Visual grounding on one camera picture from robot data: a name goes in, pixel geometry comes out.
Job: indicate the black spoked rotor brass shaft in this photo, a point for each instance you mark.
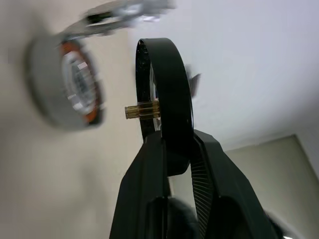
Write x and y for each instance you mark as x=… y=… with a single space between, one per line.
x=172 y=99

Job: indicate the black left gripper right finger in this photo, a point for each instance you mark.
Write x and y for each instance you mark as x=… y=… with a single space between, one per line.
x=224 y=189

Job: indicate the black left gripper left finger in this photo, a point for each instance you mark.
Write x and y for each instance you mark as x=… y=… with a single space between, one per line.
x=144 y=189

